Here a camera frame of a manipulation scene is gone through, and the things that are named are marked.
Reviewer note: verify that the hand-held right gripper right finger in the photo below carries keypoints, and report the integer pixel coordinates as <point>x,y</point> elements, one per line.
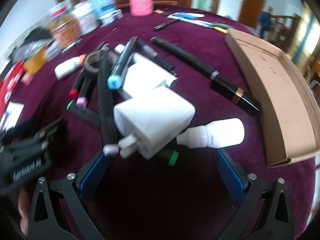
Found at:
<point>230,175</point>

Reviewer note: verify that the black marker grey end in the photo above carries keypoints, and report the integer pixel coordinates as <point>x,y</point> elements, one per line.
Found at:
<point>185,57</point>

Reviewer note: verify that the silver pen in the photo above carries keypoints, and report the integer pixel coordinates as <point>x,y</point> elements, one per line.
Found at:
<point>72,45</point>

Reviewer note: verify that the red lid jar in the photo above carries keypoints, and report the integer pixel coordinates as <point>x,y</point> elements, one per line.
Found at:
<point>60,8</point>

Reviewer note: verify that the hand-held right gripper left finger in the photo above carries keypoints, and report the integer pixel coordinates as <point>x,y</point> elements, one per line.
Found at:
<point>96,171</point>

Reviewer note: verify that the white paper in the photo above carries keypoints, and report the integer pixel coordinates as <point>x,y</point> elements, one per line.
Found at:
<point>11,115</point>

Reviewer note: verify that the white plastic tub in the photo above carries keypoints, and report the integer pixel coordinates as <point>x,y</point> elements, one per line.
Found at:
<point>86,18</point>

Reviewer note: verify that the dark tape roll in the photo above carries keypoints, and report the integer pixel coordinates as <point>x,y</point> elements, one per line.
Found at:
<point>93,66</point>

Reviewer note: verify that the wooden stair railing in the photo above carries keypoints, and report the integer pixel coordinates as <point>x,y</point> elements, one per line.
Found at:
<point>285,27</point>

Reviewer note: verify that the person's left hand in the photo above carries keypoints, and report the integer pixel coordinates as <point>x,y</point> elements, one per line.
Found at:
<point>23,210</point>

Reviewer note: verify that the green pen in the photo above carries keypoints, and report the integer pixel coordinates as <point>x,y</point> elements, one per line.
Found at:
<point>222,25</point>

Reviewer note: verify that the black marker green cap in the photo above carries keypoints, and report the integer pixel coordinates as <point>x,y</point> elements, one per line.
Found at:
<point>82,111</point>
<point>172,158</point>

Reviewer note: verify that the blue label jar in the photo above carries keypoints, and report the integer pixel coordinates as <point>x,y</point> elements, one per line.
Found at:
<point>102,3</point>

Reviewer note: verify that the black marker blue cap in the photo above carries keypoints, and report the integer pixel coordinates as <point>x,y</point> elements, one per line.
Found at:
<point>113,82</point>

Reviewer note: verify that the maroon velvet tablecloth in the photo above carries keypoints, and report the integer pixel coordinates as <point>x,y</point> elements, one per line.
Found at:
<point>197,97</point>

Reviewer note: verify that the brown wooden door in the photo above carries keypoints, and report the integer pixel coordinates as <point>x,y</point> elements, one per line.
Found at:
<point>252,5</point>

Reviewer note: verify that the red packet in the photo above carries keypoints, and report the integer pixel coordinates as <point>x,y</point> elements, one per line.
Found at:
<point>10,82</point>

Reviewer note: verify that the small pink box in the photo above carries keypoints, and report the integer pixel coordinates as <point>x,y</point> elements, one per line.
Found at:
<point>26,78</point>

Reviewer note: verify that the black grey striped marker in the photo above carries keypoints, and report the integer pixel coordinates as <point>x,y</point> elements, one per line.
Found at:
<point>152,53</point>

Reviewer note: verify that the orange label jar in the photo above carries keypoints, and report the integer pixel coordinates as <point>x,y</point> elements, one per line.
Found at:
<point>65,31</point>

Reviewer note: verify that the black marker pale caps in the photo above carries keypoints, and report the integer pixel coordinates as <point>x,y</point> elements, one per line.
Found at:
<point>106,105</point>

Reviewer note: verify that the blue lighter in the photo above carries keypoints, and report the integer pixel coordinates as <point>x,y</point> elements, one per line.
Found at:
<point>185,15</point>

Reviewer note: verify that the white thin pen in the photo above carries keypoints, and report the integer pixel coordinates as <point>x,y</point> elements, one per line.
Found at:
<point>195,22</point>

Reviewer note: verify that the dark blue jacket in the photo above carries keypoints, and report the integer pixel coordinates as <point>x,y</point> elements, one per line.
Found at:
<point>265,21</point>

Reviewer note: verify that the white dropper bottle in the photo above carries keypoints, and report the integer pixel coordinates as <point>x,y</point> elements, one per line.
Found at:
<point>220,132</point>

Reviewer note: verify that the white angular charger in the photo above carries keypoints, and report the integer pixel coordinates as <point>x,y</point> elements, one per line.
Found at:
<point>147,77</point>

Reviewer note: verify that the cardboard box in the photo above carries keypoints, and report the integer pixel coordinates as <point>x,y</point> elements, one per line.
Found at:
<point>275,85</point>

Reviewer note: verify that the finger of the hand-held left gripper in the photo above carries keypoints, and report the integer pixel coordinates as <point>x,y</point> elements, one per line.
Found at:
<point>53,130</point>

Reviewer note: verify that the plain white marker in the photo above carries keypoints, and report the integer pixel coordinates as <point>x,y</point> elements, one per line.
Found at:
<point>197,15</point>

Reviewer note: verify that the yellow tape roll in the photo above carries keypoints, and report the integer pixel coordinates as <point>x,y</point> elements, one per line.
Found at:
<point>37,61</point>

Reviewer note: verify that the white pronged power adapter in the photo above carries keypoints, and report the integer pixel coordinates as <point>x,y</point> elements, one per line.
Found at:
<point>152,122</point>

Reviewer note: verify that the blue white small box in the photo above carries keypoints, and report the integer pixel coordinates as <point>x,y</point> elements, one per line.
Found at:
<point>111,17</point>

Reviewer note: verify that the white bottle orange cap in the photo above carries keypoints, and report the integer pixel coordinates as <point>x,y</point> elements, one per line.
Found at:
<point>67,67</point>

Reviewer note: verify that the black marker red cap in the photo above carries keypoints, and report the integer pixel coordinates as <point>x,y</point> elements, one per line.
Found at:
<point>73,93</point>

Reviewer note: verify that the gold black brush pen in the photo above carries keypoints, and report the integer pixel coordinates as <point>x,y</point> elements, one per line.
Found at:
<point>160,12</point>

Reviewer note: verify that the glossy black tube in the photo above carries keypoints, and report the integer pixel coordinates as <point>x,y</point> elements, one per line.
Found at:
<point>235,93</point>

